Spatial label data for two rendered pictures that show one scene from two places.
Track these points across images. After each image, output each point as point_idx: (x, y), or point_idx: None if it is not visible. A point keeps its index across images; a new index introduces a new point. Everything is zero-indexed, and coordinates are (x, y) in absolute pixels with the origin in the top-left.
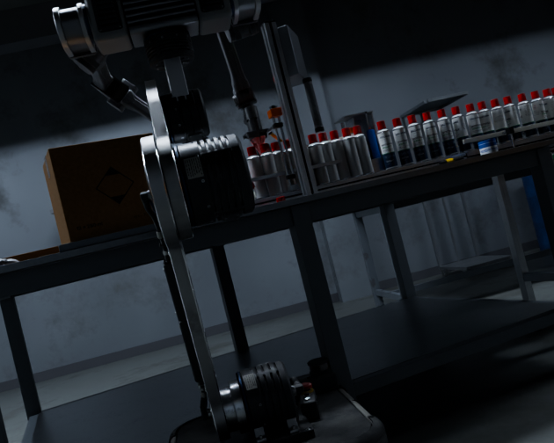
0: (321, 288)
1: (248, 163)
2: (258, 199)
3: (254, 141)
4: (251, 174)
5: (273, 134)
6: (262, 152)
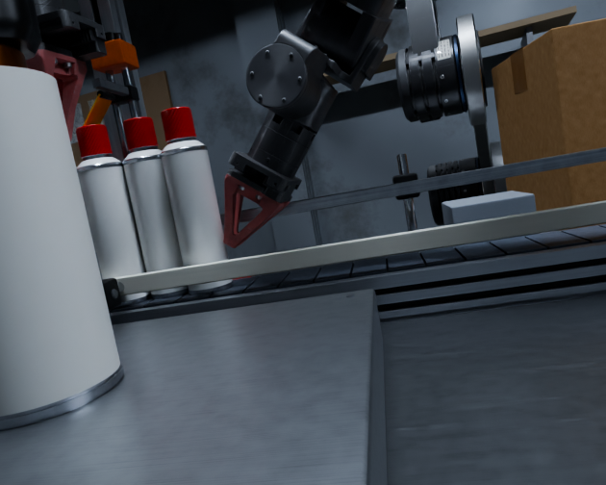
0: None
1: (208, 159)
2: (233, 282)
3: (77, 71)
4: (215, 198)
5: (106, 107)
6: (158, 145)
